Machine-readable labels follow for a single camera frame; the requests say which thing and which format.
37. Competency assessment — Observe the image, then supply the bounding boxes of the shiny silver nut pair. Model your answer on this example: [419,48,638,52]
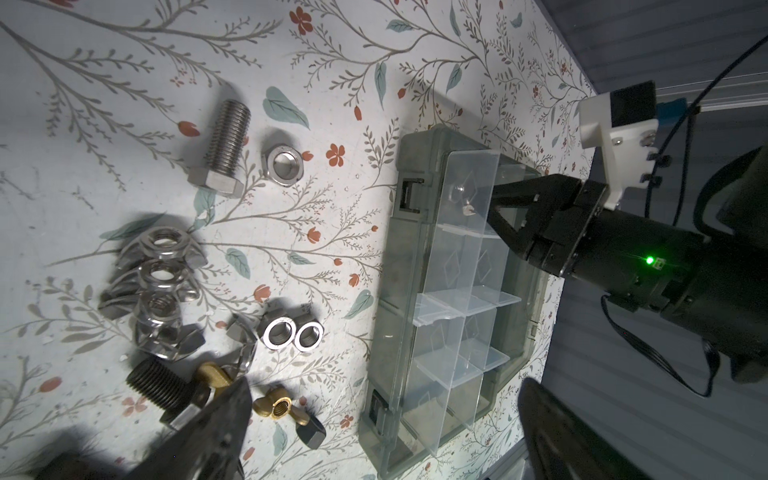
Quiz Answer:
[223,308,325,378]

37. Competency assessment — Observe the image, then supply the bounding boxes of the silver hex bolt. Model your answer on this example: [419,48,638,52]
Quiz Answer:
[188,99,251,198]

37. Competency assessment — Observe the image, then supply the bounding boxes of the silver flange nut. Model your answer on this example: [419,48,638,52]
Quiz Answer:
[116,226,208,271]
[133,291,205,362]
[98,259,201,320]

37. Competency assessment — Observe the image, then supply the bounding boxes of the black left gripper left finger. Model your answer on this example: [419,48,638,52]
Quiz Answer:
[126,378,252,480]

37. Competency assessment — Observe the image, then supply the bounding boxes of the black hex bolt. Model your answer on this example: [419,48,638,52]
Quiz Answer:
[126,357,212,431]

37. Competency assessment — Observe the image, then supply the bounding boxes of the brass wing nut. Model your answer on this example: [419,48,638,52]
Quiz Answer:
[253,387,310,426]
[195,362,233,396]

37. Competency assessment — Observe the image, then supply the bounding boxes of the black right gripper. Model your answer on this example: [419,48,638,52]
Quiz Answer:
[488,174,767,359]

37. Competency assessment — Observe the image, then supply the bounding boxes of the small black nut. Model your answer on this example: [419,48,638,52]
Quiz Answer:
[296,415,326,450]

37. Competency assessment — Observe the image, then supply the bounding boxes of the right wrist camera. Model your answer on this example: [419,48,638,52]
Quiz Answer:
[577,81,688,210]

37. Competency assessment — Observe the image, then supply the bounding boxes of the silver hex nut near bolt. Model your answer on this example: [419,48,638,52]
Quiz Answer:
[263,144,304,187]

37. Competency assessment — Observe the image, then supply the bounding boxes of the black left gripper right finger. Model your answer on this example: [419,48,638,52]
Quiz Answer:
[518,378,649,480]

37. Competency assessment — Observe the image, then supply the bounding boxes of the translucent green organizer box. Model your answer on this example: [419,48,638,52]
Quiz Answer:
[359,127,546,479]

